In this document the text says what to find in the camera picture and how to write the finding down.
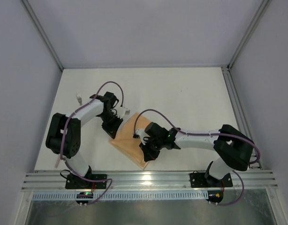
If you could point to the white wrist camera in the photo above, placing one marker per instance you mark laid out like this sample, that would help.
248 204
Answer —
140 134
122 111

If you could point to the silver fork pink handle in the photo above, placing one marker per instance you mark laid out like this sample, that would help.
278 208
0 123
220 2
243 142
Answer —
79 99

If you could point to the right side aluminium rail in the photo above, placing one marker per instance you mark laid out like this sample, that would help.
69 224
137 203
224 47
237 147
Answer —
240 117

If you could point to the right black controller board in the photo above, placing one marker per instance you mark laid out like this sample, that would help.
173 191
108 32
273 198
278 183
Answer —
214 197

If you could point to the right frame post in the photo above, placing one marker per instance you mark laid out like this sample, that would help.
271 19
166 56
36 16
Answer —
262 8

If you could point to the left black controller board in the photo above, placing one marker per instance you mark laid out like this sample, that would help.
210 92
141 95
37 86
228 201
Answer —
83 198

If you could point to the black controller board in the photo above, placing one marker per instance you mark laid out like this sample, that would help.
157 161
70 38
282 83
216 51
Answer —
83 198
214 197

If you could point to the frame post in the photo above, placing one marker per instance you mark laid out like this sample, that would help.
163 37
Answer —
262 8
41 31

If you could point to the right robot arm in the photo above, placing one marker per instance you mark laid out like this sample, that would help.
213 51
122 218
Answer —
234 148

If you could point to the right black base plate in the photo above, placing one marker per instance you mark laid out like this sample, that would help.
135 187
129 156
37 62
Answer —
201 180

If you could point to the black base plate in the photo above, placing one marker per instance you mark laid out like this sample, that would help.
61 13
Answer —
75 182
201 180

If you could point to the aluminium rail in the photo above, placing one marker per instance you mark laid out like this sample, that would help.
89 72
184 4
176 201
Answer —
240 117
148 180

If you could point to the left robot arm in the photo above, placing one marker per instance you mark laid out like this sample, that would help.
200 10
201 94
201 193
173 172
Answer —
64 133

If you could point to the front aluminium rail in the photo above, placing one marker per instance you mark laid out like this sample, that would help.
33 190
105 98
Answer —
148 180

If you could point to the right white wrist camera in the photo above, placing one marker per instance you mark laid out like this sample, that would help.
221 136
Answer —
140 134

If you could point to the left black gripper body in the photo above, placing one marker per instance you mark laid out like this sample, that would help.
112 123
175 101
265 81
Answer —
111 125

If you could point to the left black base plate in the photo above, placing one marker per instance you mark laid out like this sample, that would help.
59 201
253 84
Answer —
75 182

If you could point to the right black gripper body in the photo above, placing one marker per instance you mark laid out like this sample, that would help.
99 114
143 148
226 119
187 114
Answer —
147 148

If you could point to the left frame post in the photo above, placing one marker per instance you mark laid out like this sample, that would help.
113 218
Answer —
41 31

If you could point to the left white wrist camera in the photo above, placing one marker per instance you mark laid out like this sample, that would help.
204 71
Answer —
122 111

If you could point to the white slotted cable duct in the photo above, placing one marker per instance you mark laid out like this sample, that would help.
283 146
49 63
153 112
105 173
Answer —
124 195

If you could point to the orange cloth napkin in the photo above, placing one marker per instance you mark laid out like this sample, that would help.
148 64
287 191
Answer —
127 145

